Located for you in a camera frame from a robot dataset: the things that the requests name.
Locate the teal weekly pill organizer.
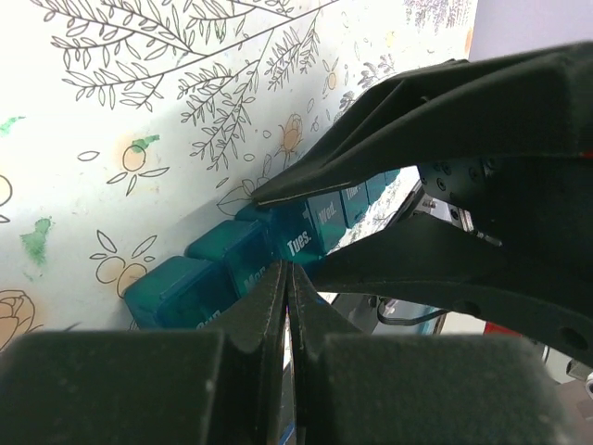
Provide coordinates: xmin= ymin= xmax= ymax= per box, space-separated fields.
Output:
xmin=123 ymin=171 xmax=398 ymax=329

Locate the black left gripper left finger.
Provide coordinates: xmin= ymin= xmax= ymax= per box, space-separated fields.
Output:
xmin=1 ymin=261 xmax=288 ymax=444

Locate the floral table mat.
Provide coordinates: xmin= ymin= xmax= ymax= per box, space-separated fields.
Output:
xmin=1 ymin=1 xmax=477 ymax=348

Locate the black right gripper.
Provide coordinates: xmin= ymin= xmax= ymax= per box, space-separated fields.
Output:
xmin=252 ymin=42 xmax=592 ymax=365

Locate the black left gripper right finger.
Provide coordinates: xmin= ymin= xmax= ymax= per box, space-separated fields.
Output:
xmin=287 ymin=264 xmax=571 ymax=444

